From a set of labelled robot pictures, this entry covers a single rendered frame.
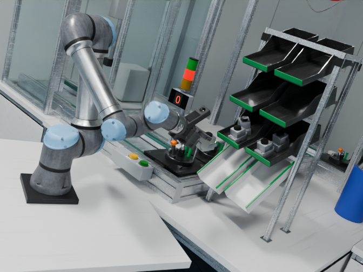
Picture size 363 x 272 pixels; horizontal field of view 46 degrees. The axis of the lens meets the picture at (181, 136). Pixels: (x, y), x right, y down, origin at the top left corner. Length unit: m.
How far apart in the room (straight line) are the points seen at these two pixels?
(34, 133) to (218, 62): 3.46
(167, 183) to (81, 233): 0.50
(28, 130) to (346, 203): 1.79
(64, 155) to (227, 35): 4.17
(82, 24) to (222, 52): 4.12
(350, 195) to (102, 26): 1.51
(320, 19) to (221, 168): 4.78
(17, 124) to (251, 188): 1.50
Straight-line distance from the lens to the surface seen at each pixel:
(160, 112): 1.44
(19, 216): 1.53
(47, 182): 1.62
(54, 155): 1.58
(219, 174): 1.81
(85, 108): 1.65
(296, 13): 6.11
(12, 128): 2.73
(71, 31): 1.51
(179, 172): 1.87
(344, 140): 6.20
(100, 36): 1.60
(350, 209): 2.41
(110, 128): 1.40
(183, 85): 2.11
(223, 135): 1.75
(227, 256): 1.63
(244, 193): 1.74
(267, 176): 1.77
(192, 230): 1.70
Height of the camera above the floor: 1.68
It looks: 17 degrees down
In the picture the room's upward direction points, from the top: 18 degrees clockwise
